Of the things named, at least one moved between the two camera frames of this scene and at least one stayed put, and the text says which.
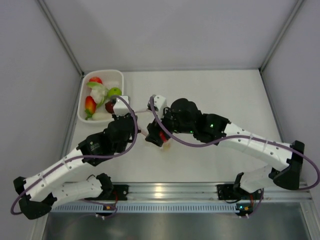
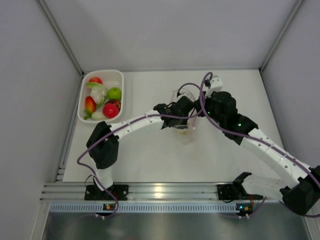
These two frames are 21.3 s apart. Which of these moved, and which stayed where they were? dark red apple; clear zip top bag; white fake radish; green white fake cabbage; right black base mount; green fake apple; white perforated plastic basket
Moved: clear zip top bag; dark red apple
Stayed: right black base mount; green fake apple; white perforated plastic basket; green white fake cabbage; white fake radish
